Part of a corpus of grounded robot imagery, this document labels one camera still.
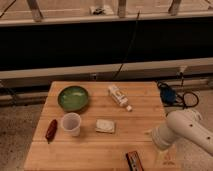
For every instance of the blue power adapter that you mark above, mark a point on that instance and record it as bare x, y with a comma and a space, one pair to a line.
168, 95

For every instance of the translucent pale gripper body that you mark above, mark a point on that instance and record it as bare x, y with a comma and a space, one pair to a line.
166, 157

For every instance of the translucent plastic cup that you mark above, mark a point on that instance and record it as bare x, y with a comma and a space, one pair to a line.
71, 123

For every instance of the white plastic bottle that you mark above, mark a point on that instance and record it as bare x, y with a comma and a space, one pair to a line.
119, 97

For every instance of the green bowl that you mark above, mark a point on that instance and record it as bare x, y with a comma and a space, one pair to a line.
73, 98

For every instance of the white folded cloth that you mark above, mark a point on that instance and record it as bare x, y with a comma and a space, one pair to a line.
105, 126

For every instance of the dark red chili pepper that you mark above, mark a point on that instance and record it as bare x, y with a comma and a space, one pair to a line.
51, 131

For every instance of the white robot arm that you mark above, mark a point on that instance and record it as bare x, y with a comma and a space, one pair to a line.
180, 124

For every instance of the black eraser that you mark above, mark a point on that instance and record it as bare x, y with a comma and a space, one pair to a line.
134, 161

